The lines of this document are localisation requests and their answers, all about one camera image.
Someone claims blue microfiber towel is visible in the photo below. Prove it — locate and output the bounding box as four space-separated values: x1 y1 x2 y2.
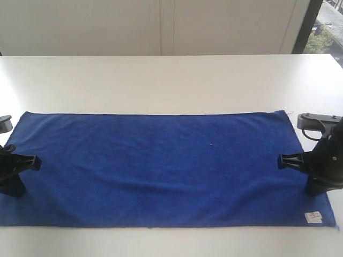
1 110 336 228

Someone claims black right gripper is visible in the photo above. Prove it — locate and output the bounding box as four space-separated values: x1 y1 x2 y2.
278 128 342 196

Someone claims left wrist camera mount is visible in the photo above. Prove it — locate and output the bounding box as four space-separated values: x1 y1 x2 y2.
0 115 13 134

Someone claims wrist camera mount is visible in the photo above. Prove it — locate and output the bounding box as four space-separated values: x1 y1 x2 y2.
297 112 342 141
0 115 13 134

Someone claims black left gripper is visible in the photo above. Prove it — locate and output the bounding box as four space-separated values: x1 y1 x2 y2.
1 144 42 198

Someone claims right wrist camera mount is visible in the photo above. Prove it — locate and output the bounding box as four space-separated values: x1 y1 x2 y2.
297 112 342 141

